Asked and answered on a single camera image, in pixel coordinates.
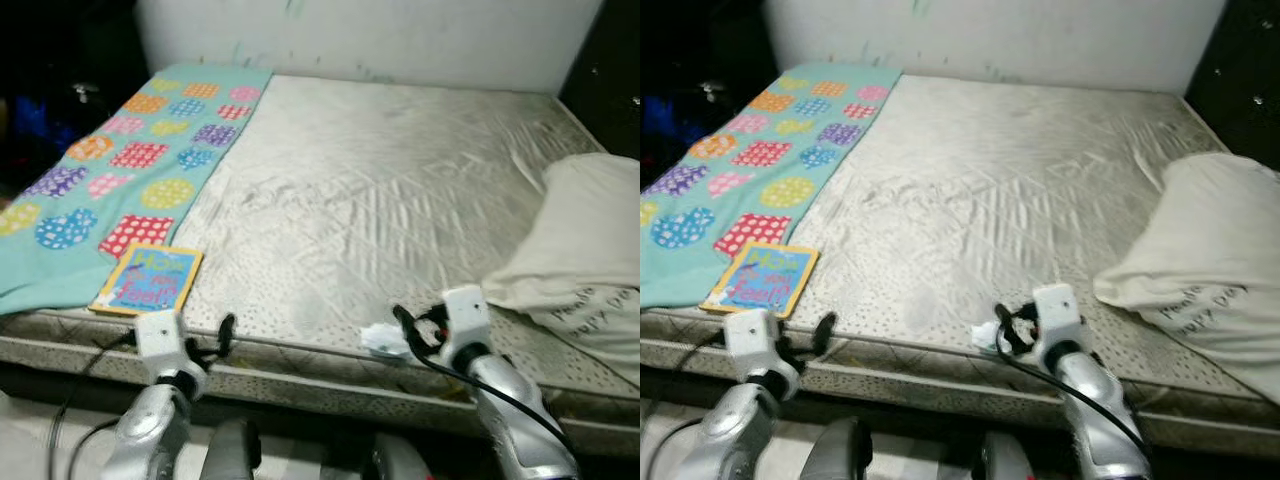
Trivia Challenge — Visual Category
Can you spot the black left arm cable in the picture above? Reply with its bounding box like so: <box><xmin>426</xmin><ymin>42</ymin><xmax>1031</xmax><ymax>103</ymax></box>
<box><xmin>645</xmin><ymin>335</ymin><xmax>729</xmax><ymax>471</ymax></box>
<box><xmin>45</xmin><ymin>335</ymin><xmax>141</xmax><ymax>480</ymax></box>

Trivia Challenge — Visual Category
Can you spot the grey robot leg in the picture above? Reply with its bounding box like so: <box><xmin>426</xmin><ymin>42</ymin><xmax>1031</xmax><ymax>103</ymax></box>
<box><xmin>372</xmin><ymin>432</ymin><xmax>433</xmax><ymax>480</ymax></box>
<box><xmin>975</xmin><ymin>432</ymin><xmax>1031</xmax><ymax>480</ymax></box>
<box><xmin>800</xmin><ymin>418</ymin><xmax>876</xmax><ymax>480</ymax></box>
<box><xmin>205</xmin><ymin>418</ymin><xmax>263</xmax><ymax>480</ymax></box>

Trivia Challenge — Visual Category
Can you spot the teal blanket with coloured shapes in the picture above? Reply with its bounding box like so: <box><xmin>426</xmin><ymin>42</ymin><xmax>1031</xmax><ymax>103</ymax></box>
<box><xmin>640</xmin><ymin>63</ymin><xmax>903</xmax><ymax>309</ymax></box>
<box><xmin>0</xmin><ymin>65</ymin><xmax>273</xmax><ymax>316</ymax></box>

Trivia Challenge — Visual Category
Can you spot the blue fabric bag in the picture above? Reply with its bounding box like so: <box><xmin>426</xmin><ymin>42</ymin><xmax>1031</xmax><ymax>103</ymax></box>
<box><xmin>12</xmin><ymin>95</ymin><xmax>79</xmax><ymax>151</ymax></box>
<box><xmin>645</xmin><ymin>95</ymin><xmax>701</xmax><ymax>146</ymax></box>

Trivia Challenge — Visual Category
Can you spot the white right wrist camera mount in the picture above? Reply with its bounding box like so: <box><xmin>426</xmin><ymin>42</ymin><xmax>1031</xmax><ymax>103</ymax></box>
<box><xmin>1030</xmin><ymin>284</ymin><xmax>1086</xmax><ymax>356</ymax></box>
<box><xmin>440</xmin><ymin>286</ymin><xmax>493</xmax><ymax>361</ymax></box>

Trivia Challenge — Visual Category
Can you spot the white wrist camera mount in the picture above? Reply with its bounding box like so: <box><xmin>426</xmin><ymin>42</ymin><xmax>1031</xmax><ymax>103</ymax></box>
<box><xmin>133</xmin><ymin>310</ymin><xmax>193</xmax><ymax>379</ymax></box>
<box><xmin>1030</xmin><ymin>284</ymin><xmax>1086</xmax><ymax>356</ymax></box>
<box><xmin>440</xmin><ymin>286</ymin><xmax>493</xmax><ymax>361</ymax></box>
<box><xmin>722</xmin><ymin>308</ymin><xmax>791</xmax><ymax>379</ymax></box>

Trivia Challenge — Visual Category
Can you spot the beige pillow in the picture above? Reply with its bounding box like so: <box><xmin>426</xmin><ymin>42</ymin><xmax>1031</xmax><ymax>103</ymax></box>
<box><xmin>480</xmin><ymin>152</ymin><xmax>641</xmax><ymax>386</ymax></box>
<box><xmin>1092</xmin><ymin>152</ymin><xmax>1280</xmax><ymax>401</ymax></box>

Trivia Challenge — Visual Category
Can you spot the black tufted headboard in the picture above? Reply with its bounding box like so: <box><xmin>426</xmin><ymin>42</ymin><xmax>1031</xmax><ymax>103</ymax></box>
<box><xmin>1185</xmin><ymin>0</ymin><xmax>1280</xmax><ymax>171</ymax></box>
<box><xmin>558</xmin><ymin>0</ymin><xmax>641</xmax><ymax>166</ymax></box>

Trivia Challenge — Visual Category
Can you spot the grey quilted mattress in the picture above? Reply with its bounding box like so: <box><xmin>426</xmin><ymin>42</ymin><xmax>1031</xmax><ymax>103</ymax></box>
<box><xmin>640</xmin><ymin>75</ymin><xmax>1280</xmax><ymax>461</ymax></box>
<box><xmin>0</xmin><ymin>75</ymin><xmax>641</xmax><ymax>456</ymax></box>

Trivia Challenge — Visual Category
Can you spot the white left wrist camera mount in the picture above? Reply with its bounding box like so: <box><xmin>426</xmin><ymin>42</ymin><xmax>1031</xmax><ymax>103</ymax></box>
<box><xmin>722</xmin><ymin>308</ymin><xmax>791</xmax><ymax>379</ymax></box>
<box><xmin>133</xmin><ymin>310</ymin><xmax>193</xmax><ymax>379</ymax></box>

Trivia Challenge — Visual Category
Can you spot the black backpack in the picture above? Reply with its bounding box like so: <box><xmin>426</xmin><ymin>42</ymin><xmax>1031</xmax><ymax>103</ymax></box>
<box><xmin>640</xmin><ymin>80</ymin><xmax>741</xmax><ymax>186</ymax></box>
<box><xmin>0</xmin><ymin>80</ymin><xmax>126</xmax><ymax>196</ymax></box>

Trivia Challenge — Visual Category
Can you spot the grey robot left leg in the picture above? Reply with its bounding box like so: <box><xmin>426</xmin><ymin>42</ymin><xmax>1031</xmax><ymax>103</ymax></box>
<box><xmin>205</xmin><ymin>418</ymin><xmax>263</xmax><ymax>480</ymax></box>
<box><xmin>800</xmin><ymin>418</ymin><xmax>876</xmax><ymax>480</ymax></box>

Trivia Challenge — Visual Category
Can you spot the dark bed base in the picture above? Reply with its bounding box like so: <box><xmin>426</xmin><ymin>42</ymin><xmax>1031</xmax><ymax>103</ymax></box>
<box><xmin>640</xmin><ymin>365</ymin><xmax>1280</xmax><ymax>466</ymax></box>
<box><xmin>0</xmin><ymin>362</ymin><xmax>641</xmax><ymax>471</ymax></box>

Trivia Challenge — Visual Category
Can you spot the grey robot right leg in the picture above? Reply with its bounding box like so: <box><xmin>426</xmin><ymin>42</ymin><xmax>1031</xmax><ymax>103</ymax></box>
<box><xmin>372</xmin><ymin>432</ymin><xmax>433</xmax><ymax>480</ymax></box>
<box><xmin>975</xmin><ymin>432</ymin><xmax>1031</xmax><ymax>480</ymax></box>

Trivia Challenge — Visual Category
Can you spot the yellow blue children's book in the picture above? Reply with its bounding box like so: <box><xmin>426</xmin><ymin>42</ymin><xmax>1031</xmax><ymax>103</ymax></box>
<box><xmin>88</xmin><ymin>243</ymin><xmax>205</xmax><ymax>318</ymax></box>
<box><xmin>700</xmin><ymin>240</ymin><xmax>819</xmax><ymax>318</ymax></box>

